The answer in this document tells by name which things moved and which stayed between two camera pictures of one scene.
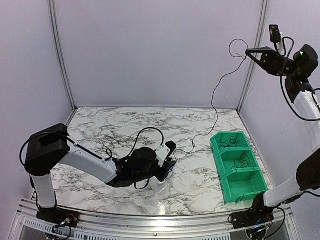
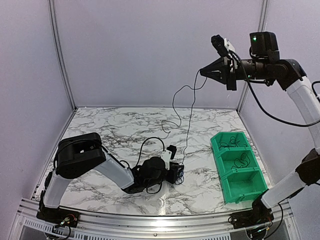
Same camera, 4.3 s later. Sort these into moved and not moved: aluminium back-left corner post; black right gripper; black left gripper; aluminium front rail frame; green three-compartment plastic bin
Moved: black left gripper; black right gripper
Not moved: green three-compartment plastic bin; aluminium front rail frame; aluminium back-left corner post
